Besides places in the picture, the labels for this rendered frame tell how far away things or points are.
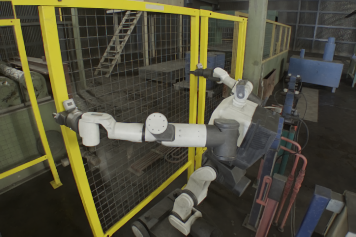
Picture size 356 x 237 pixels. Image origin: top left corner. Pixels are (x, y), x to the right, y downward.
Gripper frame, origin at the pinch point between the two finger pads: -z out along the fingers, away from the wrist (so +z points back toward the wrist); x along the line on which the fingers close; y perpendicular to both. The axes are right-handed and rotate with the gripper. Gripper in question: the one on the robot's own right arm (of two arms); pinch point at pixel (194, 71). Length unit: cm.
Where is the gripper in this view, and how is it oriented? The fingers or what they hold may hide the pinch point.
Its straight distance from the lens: 175.1
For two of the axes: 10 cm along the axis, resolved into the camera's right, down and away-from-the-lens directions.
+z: 8.1, 2.1, -5.5
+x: -5.9, 2.9, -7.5
